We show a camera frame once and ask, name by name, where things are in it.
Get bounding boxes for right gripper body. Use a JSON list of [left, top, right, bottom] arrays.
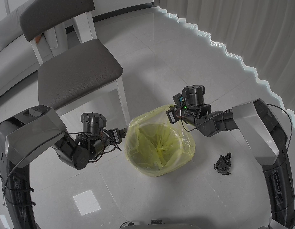
[[166, 105, 198, 126]]

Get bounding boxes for black cable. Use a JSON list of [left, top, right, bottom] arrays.
[[1, 131, 77, 207], [266, 103, 295, 163]]

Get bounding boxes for crumpled black plastic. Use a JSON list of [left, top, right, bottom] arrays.
[[214, 153, 232, 175]]

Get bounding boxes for white curtain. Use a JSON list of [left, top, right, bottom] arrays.
[[159, 0, 295, 102]]

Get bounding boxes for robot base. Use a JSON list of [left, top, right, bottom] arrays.
[[119, 219, 193, 229]]

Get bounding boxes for pale grey sofa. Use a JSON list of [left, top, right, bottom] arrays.
[[0, 0, 67, 102]]

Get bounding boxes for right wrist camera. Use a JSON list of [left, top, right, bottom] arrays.
[[173, 93, 185, 105]]

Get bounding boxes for pale grey cushion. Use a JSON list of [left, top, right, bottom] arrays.
[[0, 0, 41, 54]]

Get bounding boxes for white chair with grey seat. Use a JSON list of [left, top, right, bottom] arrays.
[[20, 0, 132, 128]]

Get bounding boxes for yellow plastic bag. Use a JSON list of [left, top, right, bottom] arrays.
[[124, 103, 196, 177]]

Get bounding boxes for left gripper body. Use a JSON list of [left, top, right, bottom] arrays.
[[90, 128, 122, 157]]

